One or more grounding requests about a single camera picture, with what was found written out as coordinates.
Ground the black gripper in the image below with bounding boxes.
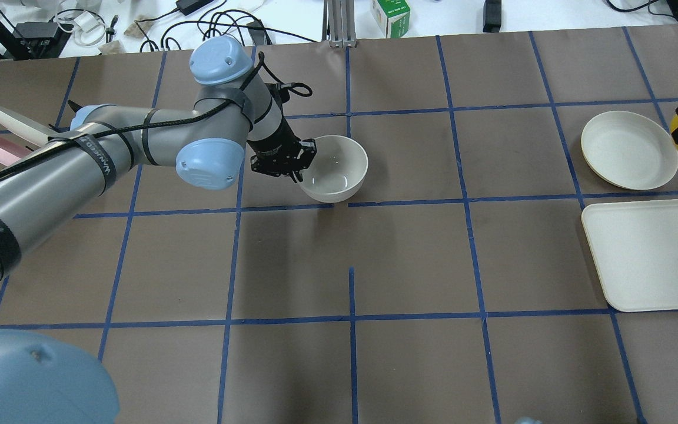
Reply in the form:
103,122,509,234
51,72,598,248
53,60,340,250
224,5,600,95
250,139,317,178

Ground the white ceramic bowl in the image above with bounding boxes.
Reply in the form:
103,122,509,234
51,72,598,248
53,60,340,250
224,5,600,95
298,135,369,204

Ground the blue robot base cap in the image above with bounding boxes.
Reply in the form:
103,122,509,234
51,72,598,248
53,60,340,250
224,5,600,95
0,329,120,423

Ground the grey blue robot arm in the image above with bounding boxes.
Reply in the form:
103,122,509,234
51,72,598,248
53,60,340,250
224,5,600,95
0,36,370,282

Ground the round white plate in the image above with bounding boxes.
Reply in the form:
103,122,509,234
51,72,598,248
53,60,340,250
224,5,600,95
580,111,678,191

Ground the white rectangular tray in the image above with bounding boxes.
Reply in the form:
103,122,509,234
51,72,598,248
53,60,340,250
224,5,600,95
581,199,678,312

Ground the green white carton box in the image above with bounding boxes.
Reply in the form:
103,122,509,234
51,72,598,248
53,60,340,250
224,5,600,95
370,0,411,38

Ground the black power adapter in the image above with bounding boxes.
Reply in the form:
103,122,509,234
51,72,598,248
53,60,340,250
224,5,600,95
482,0,503,33

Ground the white knife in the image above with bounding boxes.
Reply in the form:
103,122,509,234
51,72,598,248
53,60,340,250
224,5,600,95
0,106,59,147

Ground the black device box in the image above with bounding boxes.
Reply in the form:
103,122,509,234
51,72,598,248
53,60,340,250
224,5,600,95
12,21,73,59

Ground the aluminium frame post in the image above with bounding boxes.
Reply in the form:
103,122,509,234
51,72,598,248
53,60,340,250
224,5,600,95
322,0,357,48

